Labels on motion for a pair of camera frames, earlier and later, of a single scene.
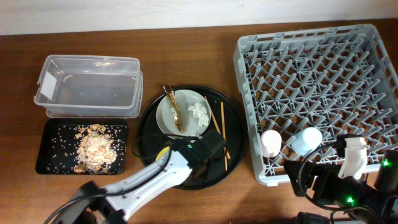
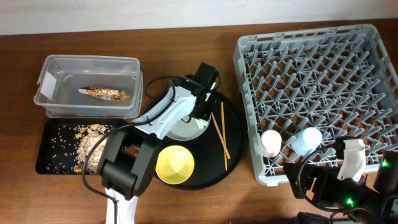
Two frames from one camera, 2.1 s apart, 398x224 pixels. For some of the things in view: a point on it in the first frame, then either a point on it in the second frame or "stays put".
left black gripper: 204,173 → 207,112
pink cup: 271,142 stays put
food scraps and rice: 96,151 stays put
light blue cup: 306,140 stays put
